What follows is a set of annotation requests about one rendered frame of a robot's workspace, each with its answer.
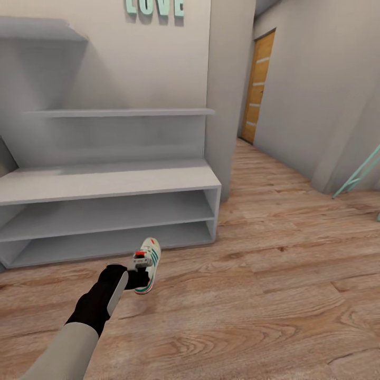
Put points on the door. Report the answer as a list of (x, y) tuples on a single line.
[(260, 64)]

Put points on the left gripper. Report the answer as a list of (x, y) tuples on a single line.
[(140, 279)]

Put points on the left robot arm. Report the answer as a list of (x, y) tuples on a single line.
[(68, 355)]

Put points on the standing mirror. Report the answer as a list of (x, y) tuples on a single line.
[(357, 171)]

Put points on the gym shoe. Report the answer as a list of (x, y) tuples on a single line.
[(149, 249)]

